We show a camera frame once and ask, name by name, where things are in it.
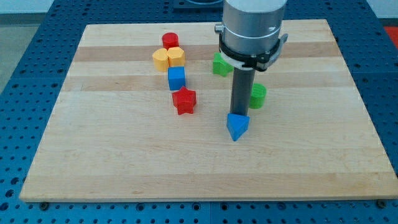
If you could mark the red cylinder block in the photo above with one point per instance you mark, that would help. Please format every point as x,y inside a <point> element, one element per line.
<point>170,40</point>

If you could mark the blue triangle block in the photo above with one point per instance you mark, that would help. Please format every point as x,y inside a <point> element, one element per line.
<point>237,125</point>

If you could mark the red star block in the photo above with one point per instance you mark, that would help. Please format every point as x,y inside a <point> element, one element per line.
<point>184,100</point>

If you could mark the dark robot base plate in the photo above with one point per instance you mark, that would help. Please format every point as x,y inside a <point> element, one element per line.
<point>197,5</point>

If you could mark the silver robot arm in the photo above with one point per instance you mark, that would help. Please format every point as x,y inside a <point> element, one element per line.
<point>253,17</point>

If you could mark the blue cube block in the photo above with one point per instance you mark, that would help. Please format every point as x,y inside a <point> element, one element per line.
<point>176,78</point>

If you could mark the green cylinder block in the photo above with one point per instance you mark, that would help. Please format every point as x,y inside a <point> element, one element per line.
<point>258,96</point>

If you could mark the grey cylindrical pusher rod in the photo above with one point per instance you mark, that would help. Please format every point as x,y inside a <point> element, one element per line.
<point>241,91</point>

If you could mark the green star block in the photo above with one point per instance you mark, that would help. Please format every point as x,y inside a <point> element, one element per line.
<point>221,67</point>

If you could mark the yellow hexagon block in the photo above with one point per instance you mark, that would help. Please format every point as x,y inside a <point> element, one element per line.
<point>176,57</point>

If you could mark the black clamp ring mount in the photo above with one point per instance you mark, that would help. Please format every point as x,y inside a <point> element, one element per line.
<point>250,53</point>

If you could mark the wooden board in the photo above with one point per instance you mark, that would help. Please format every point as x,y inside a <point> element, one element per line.
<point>114,134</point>

